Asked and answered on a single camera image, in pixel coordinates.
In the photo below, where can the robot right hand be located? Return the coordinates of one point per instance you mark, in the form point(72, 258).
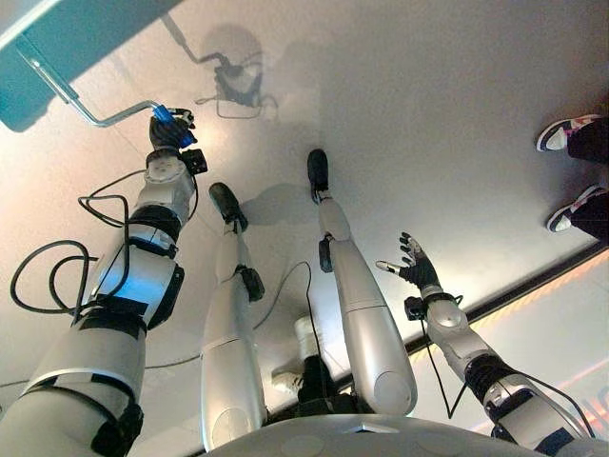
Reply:
point(421, 271)

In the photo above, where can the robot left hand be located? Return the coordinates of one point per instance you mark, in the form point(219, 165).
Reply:
point(166, 133)

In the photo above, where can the silver bed crank blue grip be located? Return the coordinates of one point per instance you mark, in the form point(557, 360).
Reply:
point(123, 115)

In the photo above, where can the robot left arm silver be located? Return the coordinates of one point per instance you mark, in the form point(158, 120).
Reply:
point(109, 343)

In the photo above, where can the robot right arm silver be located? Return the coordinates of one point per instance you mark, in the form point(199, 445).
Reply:
point(457, 328)

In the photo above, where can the robot right leg silver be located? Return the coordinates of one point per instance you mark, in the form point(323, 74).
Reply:
point(366, 314)

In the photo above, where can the robot leg silver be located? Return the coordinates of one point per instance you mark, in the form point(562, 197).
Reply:
point(366, 314)
point(233, 343)

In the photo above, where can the black leg-mounted box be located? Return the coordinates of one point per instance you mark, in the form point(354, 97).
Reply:
point(252, 284)
point(326, 254)

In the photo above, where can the person's plain white shoe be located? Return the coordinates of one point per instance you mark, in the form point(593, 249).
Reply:
point(288, 380)
point(307, 335)

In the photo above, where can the person's legs dark trousers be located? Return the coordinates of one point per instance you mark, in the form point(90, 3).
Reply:
point(316, 381)

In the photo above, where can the person's white and navy shoe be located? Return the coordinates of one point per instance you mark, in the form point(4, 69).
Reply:
point(566, 214)
point(556, 133)

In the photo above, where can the person's leg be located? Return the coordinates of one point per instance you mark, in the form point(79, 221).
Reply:
point(592, 219)
point(590, 143)

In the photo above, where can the robot silver torso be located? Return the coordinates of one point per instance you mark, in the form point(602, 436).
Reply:
point(333, 438)

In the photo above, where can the robot left leg silver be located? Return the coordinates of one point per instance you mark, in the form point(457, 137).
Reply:
point(233, 343)

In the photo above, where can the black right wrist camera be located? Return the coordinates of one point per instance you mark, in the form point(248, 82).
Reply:
point(414, 307)

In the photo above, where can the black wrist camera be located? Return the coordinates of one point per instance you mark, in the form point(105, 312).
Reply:
point(414, 307)
point(196, 161)

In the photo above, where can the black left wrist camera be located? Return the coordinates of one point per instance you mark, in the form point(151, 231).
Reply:
point(196, 161)

